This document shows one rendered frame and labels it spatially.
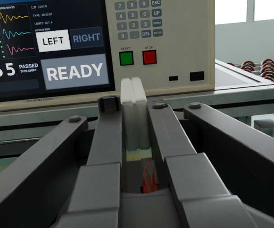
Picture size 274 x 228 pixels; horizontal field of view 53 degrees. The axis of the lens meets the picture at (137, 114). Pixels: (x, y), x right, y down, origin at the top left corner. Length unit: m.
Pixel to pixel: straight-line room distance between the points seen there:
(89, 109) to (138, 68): 0.11
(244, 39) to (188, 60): 6.89
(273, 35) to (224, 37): 1.20
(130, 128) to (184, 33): 0.33
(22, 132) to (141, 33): 0.25
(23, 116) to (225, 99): 0.33
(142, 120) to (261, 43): 7.41
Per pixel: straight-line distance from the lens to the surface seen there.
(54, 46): 0.47
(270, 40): 7.64
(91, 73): 0.46
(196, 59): 0.48
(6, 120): 0.49
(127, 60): 0.45
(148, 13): 0.46
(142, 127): 0.15
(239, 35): 7.30
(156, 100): 0.18
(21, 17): 0.48
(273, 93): 0.50
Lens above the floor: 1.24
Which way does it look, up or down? 19 degrees down
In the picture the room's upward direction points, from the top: 5 degrees counter-clockwise
